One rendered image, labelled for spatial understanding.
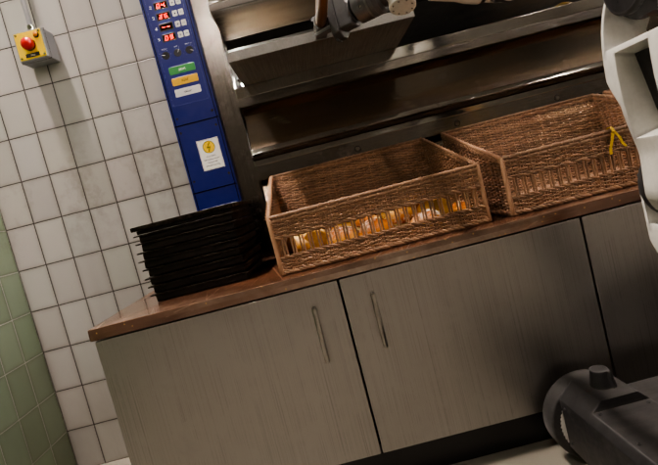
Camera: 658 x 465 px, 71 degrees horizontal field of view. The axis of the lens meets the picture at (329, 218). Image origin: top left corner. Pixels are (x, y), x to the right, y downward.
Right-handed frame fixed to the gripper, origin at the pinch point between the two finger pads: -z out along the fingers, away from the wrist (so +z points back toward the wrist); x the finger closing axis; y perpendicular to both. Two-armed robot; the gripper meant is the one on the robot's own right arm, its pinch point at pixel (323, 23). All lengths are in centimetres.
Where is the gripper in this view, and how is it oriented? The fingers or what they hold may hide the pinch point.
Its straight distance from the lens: 136.1
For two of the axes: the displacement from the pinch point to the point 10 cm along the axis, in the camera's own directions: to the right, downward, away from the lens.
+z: 8.1, -1.7, -5.6
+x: 2.5, 9.7, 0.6
